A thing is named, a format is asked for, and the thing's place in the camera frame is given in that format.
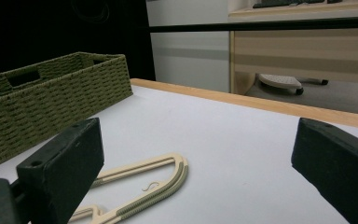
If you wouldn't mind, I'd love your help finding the black curtain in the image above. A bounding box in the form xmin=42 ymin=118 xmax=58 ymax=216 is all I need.
xmin=0 ymin=0 xmax=157 ymax=82

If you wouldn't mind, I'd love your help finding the beige plastic clothes hanger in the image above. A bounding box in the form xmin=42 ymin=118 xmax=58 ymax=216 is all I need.
xmin=68 ymin=152 xmax=189 ymax=224

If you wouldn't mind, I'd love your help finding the office chair base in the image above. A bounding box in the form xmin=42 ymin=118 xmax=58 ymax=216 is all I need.
xmin=257 ymin=73 xmax=329 ymax=96

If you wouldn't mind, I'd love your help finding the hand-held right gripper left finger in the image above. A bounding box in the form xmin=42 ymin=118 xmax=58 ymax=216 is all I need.
xmin=16 ymin=117 xmax=105 ymax=224

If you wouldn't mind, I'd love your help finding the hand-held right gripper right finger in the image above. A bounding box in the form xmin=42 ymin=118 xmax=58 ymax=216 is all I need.
xmin=291 ymin=117 xmax=358 ymax=224

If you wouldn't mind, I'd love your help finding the black metal frame bar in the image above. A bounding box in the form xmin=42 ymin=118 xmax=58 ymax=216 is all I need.
xmin=148 ymin=16 xmax=358 ymax=34

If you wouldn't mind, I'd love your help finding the green woven basket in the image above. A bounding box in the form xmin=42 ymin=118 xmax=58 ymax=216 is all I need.
xmin=0 ymin=51 xmax=134 ymax=171

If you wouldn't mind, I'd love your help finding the black keyboard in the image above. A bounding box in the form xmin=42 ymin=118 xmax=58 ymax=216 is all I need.
xmin=252 ymin=0 xmax=325 ymax=9

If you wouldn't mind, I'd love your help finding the white cabinet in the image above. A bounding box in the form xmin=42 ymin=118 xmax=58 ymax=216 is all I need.
xmin=145 ymin=0 xmax=231 ymax=93

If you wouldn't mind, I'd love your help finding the light wooden desk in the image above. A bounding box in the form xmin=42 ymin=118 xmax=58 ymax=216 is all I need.
xmin=227 ymin=0 xmax=358 ymax=96

